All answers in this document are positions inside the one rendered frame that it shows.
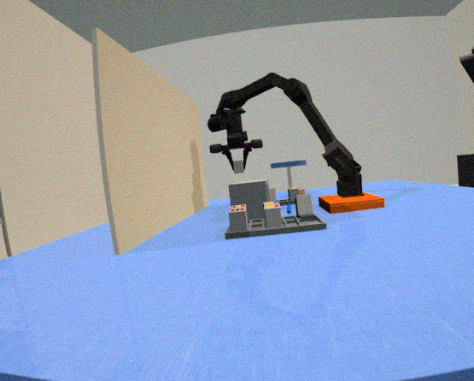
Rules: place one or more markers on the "beige flat panel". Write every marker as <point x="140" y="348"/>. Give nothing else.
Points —
<point x="150" y="146"/>

